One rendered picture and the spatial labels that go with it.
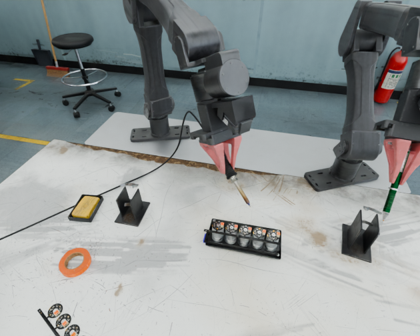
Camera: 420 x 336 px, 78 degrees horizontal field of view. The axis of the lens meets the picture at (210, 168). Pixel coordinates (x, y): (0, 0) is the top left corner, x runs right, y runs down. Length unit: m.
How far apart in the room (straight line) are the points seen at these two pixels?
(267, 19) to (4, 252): 2.76
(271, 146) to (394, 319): 0.53
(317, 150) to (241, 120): 0.50
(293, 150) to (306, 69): 2.29
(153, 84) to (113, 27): 2.77
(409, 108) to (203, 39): 0.35
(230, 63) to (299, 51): 2.63
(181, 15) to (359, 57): 0.44
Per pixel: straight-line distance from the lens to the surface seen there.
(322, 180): 0.77
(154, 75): 0.77
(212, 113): 0.48
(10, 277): 0.68
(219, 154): 0.51
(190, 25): 0.52
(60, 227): 0.71
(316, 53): 3.07
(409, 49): 0.57
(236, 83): 0.44
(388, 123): 0.51
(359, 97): 0.73
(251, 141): 0.88
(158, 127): 0.86
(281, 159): 0.82
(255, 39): 3.02
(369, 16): 0.74
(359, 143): 0.70
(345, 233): 0.68
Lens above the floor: 1.25
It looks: 41 degrees down
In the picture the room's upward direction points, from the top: straight up
